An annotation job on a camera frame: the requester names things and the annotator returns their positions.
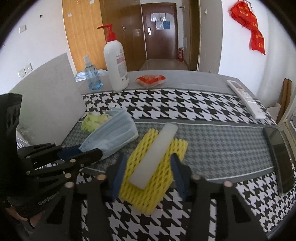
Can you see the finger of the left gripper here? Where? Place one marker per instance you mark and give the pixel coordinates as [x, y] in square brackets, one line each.
[62, 172]
[38, 156]

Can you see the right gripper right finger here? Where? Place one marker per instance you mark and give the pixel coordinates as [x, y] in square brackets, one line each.
[234, 218]

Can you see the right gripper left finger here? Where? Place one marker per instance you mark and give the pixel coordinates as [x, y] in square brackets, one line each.
[97, 193]

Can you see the white foam strip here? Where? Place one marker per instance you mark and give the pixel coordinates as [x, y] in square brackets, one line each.
[148, 165]

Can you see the yellow foam fruit net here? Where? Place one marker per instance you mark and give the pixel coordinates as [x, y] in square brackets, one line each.
[157, 171]

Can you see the blue face mask stack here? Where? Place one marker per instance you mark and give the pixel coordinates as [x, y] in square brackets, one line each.
[114, 134]

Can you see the person's left hand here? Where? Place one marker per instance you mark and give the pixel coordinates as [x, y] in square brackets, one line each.
[33, 220]

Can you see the white styrofoam box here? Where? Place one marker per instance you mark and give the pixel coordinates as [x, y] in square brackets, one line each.
[51, 103]

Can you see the green tissue pack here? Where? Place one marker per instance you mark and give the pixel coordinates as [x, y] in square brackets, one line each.
[93, 121]

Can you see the houndstooth table cloth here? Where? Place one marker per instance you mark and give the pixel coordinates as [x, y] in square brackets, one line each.
[217, 138]

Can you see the light blue plastic bag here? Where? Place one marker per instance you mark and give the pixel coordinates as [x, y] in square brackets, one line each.
[81, 75]

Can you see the clear blue spray bottle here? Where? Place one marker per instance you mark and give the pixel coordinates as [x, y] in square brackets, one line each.
[92, 77]

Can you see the white remote control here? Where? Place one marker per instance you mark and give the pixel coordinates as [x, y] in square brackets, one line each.
[247, 100]

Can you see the white red pump bottle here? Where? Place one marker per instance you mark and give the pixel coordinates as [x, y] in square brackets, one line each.
[115, 60]

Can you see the red snack packet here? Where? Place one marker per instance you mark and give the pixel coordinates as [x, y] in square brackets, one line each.
[149, 81]

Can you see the light wooden wardrobe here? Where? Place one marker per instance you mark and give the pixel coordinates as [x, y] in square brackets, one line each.
[83, 21]

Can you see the red fire extinguisher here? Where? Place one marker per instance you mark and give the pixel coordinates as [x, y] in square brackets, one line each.
[181, 54]

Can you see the dark brown entrance door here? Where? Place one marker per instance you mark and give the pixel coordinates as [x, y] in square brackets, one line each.
[160, 30]

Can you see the white wall socket pair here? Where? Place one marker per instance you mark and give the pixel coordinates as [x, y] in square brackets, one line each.
[24, 71]

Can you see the white wall switch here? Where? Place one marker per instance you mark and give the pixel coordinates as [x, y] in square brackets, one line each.
[22, 28]

